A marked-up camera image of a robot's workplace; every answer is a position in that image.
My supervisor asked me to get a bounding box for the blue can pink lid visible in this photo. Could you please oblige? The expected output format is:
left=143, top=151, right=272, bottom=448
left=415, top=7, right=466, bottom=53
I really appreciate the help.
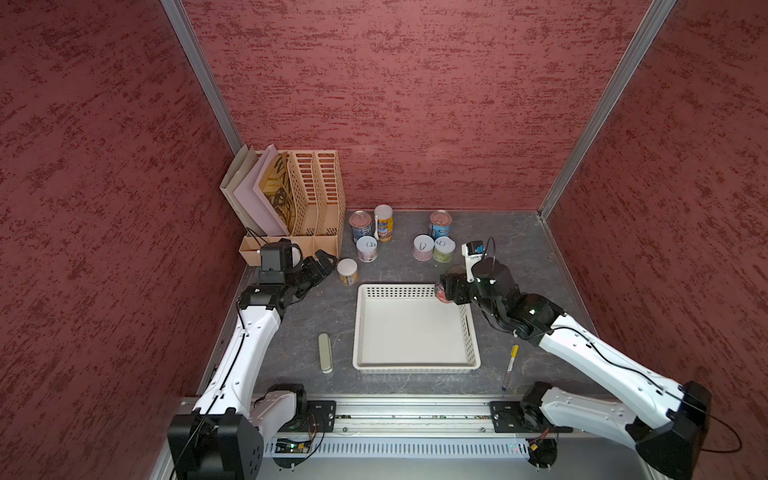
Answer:
left=429, top=210, right=453, bottom=239
left=349, top=210, right=374, bottom=242

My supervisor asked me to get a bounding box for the beige folder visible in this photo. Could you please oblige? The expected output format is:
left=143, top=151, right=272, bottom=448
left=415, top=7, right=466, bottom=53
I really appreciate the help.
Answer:
left=219, top=145, right=259, bottom=231

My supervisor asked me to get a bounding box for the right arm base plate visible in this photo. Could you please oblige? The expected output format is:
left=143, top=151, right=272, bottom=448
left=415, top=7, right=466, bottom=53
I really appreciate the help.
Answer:
left=489, top=401, right=573, bottom=434

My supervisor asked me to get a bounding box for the olive pencil case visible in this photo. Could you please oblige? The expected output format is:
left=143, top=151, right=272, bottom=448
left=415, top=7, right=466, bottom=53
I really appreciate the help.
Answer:
left=318, top=332, right=333, bottom=374

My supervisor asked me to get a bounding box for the tall yellow blue can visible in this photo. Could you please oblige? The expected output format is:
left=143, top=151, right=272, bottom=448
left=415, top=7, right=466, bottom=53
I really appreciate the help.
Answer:
left=374, top=204, right=394, bottom=242

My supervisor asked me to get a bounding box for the white plastic basket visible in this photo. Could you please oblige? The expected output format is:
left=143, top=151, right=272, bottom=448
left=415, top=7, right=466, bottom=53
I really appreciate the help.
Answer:
left=352, top=284, right=481, bottom=374

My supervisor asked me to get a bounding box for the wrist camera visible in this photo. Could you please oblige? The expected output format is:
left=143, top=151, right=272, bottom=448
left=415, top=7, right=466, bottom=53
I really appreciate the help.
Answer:
left=461, top=240, right=486, bottom=283
left=259, top=238, right=304, bottom=273

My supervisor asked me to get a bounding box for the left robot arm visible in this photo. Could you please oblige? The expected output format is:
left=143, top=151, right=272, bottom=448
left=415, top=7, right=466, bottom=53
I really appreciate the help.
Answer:
left=167, top=240, right=338, bottom=479

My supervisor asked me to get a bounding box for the beige desk file organizer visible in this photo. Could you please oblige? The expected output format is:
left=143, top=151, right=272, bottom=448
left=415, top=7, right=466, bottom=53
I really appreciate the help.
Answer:
left=240, top=150, right=346, bottom=266

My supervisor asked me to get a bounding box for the aluminium front rail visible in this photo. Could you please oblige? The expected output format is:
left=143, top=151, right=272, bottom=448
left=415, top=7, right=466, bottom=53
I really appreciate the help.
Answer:
left=170, top=394, right=658, bottom=438

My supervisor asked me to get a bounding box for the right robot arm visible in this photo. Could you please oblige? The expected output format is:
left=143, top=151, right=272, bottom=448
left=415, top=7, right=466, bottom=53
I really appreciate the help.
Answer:
left=439, top=258, right=712, bottom=479

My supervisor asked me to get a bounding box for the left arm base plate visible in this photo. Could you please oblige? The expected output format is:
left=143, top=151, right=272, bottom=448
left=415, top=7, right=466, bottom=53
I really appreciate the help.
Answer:
left=278, top=400, right=337, bottom=434

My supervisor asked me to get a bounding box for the yellow patterned book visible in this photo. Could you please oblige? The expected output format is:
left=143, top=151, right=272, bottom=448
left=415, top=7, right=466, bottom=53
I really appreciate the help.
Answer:
left=258, top=152, right=296, bottom=235

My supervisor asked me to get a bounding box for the yellow marker pen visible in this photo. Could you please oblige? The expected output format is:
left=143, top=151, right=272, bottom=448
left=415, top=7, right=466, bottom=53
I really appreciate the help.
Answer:
left=501, top=345, right=519, bottom=392

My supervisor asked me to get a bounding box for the lilac folder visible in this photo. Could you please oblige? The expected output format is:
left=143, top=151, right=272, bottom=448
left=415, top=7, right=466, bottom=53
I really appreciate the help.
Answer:
left=244, top=145, right=287, bottom=237

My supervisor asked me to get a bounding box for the yellow can white lid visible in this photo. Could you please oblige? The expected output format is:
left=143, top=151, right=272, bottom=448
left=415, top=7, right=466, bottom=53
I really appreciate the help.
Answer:
left=336, top=258, right=359, bottom=286

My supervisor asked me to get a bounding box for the small pink white can left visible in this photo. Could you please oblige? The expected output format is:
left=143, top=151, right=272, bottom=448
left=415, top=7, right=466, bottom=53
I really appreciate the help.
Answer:
left=356, top=235, right=378, bottom=263

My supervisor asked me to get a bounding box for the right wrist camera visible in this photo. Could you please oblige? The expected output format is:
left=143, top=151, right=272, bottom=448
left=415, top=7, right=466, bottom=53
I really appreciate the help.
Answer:
left=461, top=240, right=486, bottom=283

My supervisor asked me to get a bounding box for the small green can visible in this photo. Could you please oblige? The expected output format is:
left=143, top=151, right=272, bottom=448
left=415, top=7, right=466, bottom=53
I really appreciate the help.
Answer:
left=433, top=236, right=456, bottom=264

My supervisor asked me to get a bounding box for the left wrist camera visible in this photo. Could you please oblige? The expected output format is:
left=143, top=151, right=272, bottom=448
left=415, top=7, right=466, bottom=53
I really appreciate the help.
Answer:
left=259, top=238, right=304, bottom=273

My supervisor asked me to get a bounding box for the dark can brown lid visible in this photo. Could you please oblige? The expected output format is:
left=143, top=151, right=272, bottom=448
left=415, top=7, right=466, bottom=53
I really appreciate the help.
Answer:
left=434, top=283, right=451, bottom=304

